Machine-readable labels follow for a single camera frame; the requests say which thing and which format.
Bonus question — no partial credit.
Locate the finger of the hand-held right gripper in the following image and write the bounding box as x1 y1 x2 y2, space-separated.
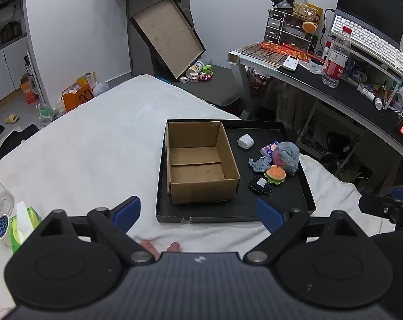
358 188 403 224

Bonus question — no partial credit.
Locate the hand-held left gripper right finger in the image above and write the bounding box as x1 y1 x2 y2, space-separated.
244 197 369 266

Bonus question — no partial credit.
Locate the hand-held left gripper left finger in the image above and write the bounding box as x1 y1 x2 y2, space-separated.
38 196 155 266

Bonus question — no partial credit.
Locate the black shallow tray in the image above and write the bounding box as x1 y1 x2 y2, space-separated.
155 119 317 224

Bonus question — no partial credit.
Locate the black stitched plush white patch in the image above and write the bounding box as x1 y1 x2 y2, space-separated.
248 177 273 197

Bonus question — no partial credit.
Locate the burger plush toy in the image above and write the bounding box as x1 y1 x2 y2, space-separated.
265 165 286 185

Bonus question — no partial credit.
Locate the small blue-grey plush toy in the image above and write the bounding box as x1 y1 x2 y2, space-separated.
248 157 272 173

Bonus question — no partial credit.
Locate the grey fluffy plush toy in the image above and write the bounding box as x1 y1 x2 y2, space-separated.
271 142 301 176

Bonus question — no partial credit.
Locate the blue small carton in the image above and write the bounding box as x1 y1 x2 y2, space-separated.
260 142 280 159

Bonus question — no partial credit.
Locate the brown cardboard box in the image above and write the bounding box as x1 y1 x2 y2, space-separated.
164 121 241 205

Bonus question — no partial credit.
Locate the white crumpled paper ball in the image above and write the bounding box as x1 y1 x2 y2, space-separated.
237 134 254 150

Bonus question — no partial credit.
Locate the green tissue pack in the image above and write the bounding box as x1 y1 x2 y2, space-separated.
9 201 42 254

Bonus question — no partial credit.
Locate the black curved desk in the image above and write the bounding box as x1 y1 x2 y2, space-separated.
227 43 403 167

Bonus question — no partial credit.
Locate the orange paper bag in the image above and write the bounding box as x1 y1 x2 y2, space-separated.
61 83 95 112

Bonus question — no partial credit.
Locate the clear glass jar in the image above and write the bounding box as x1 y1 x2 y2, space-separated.
0 165 15 241

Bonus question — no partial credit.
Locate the dark clothing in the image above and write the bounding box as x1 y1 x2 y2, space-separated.
0 124 39 167

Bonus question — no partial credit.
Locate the clear water bottle red label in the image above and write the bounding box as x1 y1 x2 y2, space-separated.
322 27 352 88

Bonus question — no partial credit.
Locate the white power bank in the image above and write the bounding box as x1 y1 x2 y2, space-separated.
282 55 300 71

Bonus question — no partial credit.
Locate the orange carton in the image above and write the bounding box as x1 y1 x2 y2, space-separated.
20 77 37 105

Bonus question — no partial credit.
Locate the white and yellow can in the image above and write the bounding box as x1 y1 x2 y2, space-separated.
186 58 207 79

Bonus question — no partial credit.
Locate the white keyboard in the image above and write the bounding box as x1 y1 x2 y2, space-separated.
331 14 403 79

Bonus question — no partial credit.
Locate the long red box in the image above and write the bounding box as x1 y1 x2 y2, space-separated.
259 42 325 63

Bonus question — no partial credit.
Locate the large black box lid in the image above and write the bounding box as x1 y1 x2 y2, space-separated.
129 0 206 81

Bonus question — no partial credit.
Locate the grey drawer organizer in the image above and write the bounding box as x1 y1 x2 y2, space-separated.
264 8 319 50

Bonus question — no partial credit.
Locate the black monitor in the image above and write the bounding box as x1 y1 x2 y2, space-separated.
336 0 403 44

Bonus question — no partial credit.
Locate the woven basket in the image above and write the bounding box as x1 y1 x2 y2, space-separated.
292 2 317 24

